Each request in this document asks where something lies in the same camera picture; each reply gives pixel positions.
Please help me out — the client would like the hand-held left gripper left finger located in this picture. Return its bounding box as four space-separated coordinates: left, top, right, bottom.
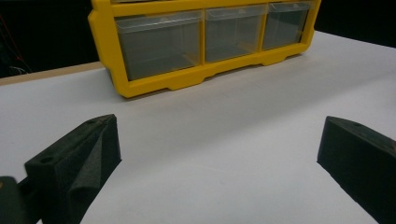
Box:
24 113 122 224

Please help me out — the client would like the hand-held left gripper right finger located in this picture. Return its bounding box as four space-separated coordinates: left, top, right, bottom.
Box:
317 116 396 224

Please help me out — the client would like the yellow drawer cabinet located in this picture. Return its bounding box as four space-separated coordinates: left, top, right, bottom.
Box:
87 0 322 99

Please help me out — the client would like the clear plastic drawer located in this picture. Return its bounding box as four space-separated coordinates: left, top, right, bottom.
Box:
262 0 312 51
204 4 268 63
114 9 205 82

